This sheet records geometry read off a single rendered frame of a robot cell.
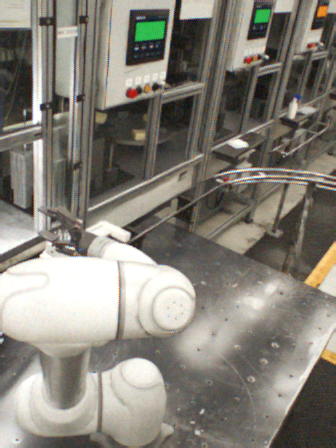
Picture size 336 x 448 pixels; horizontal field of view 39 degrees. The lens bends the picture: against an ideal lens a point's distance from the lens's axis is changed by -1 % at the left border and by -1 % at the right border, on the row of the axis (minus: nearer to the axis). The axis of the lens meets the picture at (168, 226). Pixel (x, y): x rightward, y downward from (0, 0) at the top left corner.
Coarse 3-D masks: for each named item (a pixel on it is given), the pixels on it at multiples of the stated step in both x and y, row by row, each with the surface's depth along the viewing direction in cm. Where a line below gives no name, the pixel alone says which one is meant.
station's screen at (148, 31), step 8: (136, 16) 176; (144, 16) 180; (152, 16) 184; (160, 16) 188; (136, 24) 178; (144, 24) 182; (152, 24) 186; (160, 24) 190; (136, 32) 180; (144, 32) 184; (152, 32) 188; (160, 32) 192; (136, 40) 182; (144, 40) 186; (152, 40) 190; (160, 40) 194; (136, 48) 183; (144, 48) 188; (152, 48) 192; (160, 48) 197; (136, 56) 185; (144, 56) 190; (152, 56) 194
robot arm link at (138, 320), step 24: (120, 264) 78; (144, 264) 80; (120, 288) 74; (144, 288) 74; (168, 288) 73; (192, 288) 78; (120, 312) 74; (144, 312) 72; (168, 312) 72; (192, 312) 75; (120, 336) 76; (144, 336) 77; (168, 336) 75
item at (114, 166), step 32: (192, 0) 211; (224, 0) 236; (192, 32) 223; (192, 64) 233; (192, 96) 271; (96, 128) 191; (128, 128) 209; (96, 160) 199; (128, 160) 219; (96, 192) 207
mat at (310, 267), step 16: (320, 192) 478; (320, 208) 446; (288, 224) 410; (320, 224) 418; (272, 240) 383; (288, 240) 386; (304, 240) 389; (320, 240) 393; (256, 256) 359; (272, 256) 362; (304, 256) 368; (320, 256) 371; (288, 272) 346; (304, 272) 349; (320, 272) 352
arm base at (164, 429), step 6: (162, 426) 141; (168, 426) 142; (162, 432) 139; (168, 432) 140; (90, 438) 136; (96, 438) 136; (102, 438) 135; (108, 438) 134; (156, 438) 134; (162, 438) 138; (96, 444) 135; (102, 444) 134; (108, 444) 134; (114, 444) 132; (120, 444) 131; (150, 444) 132; (156, 444) 136
